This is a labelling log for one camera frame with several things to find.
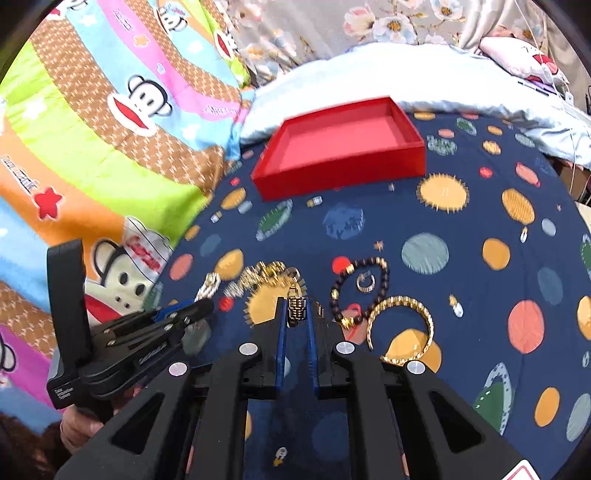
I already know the colourful monkey cartoon blanket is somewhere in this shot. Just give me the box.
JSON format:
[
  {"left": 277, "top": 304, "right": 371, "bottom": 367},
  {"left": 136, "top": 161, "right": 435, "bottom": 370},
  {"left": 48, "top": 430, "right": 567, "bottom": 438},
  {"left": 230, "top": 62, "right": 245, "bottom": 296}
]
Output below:
[{"left": 1, "top": 1, "right": 252, "bottom": 430}]

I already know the gold chunky chain piece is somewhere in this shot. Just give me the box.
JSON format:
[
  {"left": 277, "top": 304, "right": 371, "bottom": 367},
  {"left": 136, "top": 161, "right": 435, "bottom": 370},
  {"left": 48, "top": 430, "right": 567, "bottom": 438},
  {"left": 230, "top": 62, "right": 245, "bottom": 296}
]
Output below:
[{"left": 284, "top": 267, "right": 308, "bottom": 328}]

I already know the gold thin chain necklace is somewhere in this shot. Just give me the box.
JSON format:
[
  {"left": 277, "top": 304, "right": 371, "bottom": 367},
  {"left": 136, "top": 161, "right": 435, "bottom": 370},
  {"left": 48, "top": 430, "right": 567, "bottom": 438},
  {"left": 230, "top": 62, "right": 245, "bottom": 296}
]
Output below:
[{"left": 222, "top": 260, "right": 290, "bottom": 300}]

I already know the person's left hand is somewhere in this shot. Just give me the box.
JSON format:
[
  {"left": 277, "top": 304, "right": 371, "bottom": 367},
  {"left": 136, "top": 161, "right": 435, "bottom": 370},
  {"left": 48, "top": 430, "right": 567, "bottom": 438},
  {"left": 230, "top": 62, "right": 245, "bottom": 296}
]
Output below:
[{"left": 60, "top": 405, "right": 103, "bottom": 454}]

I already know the navy planet print bedsheet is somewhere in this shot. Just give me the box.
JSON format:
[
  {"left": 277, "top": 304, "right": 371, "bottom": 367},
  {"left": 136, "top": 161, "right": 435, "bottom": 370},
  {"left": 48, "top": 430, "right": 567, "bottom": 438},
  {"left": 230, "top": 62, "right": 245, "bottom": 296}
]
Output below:
[{"left": 147, "top": 114, "right": 590, "bottom": 479}]

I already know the gold link bangle bracelet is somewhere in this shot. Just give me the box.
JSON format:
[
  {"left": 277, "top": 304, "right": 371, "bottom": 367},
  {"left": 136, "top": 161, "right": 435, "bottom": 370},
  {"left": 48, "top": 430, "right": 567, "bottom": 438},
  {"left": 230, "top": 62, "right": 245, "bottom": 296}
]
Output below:
[{"left": 365, "top": 295, "right": 436, "bottom": 368}]

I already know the floral grey curtain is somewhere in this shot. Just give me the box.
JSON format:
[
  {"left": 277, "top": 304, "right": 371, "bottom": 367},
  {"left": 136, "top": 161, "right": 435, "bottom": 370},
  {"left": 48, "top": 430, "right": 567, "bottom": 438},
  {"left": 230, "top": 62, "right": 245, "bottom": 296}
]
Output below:
[{"left": 216, "top": 0, "right": 555, "bottom": 86}]

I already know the dark bead bracelet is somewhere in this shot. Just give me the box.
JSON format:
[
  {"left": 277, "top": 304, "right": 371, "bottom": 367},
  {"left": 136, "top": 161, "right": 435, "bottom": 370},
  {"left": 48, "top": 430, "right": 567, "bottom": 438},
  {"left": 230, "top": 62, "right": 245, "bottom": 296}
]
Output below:
[{"left": 328, "top": 256, "right": 392, "bottom": 330}]

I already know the white folded quilt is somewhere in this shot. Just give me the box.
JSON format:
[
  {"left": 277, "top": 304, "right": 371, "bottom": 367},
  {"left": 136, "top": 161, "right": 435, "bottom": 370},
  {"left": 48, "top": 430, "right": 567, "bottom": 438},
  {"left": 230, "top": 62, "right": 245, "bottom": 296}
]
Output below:
[{"left": 240, "top": 43, "right": 590, "bottom": 168}]

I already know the red shallow tray box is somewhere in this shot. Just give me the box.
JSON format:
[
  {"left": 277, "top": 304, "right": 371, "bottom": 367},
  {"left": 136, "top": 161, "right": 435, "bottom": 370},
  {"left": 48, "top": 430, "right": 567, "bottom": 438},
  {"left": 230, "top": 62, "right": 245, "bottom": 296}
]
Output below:
[{"left": 252, "top": 97, "right": 427, "bottom": 201}]

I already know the white red cartoon pillow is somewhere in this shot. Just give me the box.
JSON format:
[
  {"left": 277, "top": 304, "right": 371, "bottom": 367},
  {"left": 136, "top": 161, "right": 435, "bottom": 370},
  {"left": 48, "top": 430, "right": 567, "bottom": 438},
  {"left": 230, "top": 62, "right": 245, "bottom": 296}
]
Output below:
[{"left": 479, "top": 37, "right": 569, "bottom": 87}]

